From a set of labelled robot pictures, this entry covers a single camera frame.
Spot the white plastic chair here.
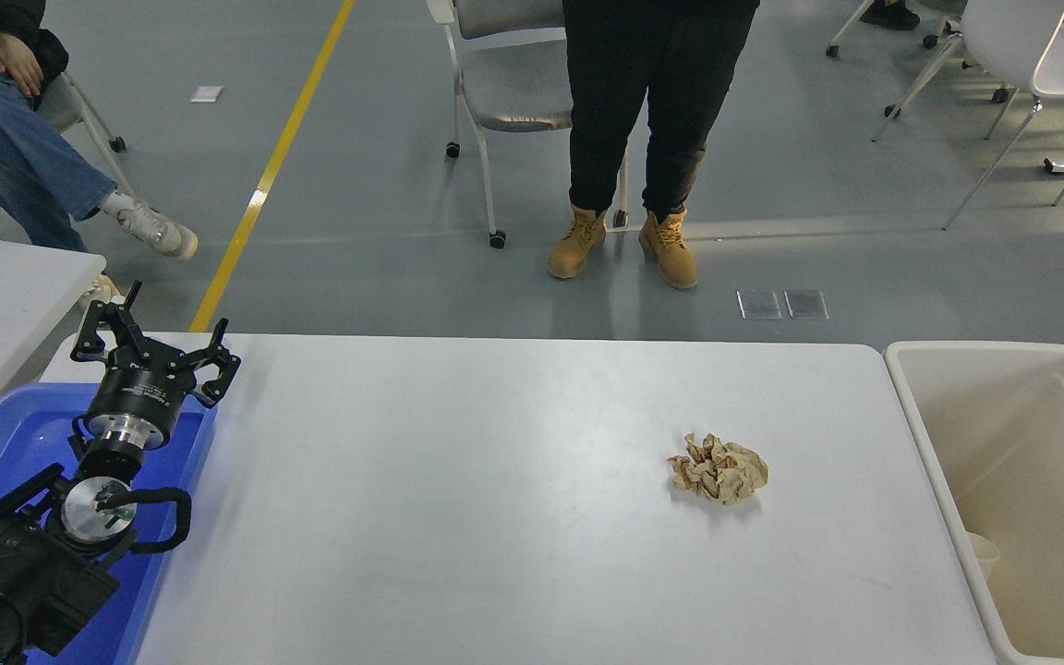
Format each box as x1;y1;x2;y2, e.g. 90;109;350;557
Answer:
943;0;1064;232

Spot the tan paper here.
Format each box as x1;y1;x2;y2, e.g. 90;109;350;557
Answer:
667;432;769;504

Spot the seated person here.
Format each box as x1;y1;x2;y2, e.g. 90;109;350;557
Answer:
0;0;200;310

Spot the grey chair with casters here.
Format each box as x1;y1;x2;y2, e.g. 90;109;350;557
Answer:
825;0;1013;144

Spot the grey padded rolling chair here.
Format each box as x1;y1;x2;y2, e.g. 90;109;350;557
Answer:
428;0;630;250

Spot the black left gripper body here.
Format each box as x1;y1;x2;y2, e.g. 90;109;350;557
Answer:
86;356;193;435

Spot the blue plastic tray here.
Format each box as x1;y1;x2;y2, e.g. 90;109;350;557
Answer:
0;383;219;665

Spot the seated person's hand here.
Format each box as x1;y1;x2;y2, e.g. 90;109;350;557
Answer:
0;35;43;98

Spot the person in dark shoes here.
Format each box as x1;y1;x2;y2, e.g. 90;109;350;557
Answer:
860;0;921;30

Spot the large pale plastic bin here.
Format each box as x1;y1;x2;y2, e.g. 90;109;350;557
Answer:
883;340;1064;665

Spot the white paper cup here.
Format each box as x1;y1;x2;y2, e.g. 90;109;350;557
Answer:
964;531;1001;583

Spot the standing person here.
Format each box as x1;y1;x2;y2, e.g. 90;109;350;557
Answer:
548;0;761;291

